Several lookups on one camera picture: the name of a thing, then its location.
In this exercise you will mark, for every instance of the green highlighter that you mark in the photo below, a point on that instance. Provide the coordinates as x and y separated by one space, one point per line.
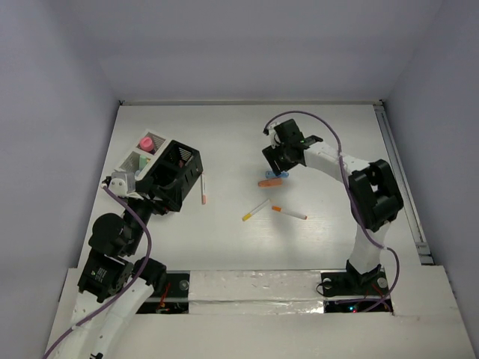
142 162

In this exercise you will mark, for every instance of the metal rail on right edge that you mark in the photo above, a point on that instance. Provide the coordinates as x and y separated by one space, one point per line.
413 219

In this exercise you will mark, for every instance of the orange correction tape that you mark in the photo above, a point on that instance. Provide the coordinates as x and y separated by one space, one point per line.
268 183

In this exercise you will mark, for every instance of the white pen yellow cap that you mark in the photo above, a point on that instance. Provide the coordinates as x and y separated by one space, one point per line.
255 210

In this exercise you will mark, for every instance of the blue correction tape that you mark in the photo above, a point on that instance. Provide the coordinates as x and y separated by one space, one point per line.
272 175

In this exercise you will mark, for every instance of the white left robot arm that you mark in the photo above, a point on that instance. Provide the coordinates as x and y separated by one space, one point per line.
120 277

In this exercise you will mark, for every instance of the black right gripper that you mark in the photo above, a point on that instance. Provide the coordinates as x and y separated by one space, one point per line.
272 153

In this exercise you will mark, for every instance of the white pen orange cap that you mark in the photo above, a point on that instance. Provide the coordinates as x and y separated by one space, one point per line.
289 212

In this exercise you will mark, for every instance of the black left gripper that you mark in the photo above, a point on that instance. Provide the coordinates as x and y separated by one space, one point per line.
150 192

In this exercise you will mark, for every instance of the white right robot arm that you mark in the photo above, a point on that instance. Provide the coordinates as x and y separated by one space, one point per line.
371 187

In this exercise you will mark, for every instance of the white slotted container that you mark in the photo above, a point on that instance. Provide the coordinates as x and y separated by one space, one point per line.
129 162

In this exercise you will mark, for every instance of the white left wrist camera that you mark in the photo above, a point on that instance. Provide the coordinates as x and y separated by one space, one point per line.
121 184

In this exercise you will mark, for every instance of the black slotted pen holder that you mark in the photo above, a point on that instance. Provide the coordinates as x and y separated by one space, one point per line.
178 162

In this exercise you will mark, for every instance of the white pen pink cap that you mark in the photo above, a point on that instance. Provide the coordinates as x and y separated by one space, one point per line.
203 190

